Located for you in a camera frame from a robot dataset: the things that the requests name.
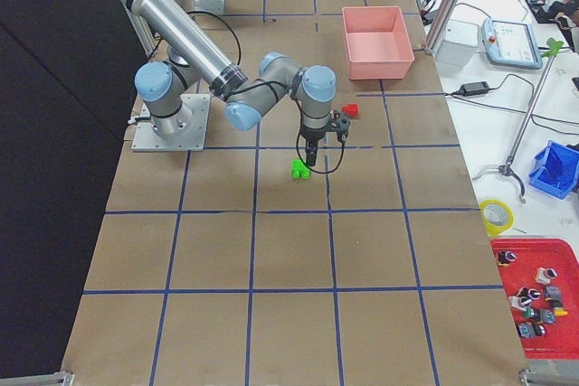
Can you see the green toy block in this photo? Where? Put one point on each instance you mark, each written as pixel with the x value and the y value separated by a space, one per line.
pixel 299 170

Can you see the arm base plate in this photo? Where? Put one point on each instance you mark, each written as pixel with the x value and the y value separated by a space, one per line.
pixel 184 131

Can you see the red tray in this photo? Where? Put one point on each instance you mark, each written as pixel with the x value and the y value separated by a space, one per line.
pixel 540 279

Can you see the reacher grabber tool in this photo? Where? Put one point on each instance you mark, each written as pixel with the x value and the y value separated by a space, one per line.
pixel 505 169

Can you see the white box device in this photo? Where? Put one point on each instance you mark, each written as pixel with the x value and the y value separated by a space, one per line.
pixel 459 44

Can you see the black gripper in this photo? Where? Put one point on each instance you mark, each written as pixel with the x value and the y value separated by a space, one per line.
pixel 312 136

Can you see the pink plastic box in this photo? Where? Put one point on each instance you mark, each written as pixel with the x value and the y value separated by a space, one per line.
pixel 378 45

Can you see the black power adapter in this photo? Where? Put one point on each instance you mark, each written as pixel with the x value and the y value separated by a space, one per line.
pixel 474 89

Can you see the yellow tape roll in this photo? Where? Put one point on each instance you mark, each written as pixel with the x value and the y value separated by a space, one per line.
pixel 496 216

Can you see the teach pendant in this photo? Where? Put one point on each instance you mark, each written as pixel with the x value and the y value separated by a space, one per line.
pixel 510 44

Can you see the blue storage bin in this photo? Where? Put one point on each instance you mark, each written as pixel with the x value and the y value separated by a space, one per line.
pixel 556 170

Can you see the red toy block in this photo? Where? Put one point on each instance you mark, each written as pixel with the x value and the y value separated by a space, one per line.
pixel 351 109

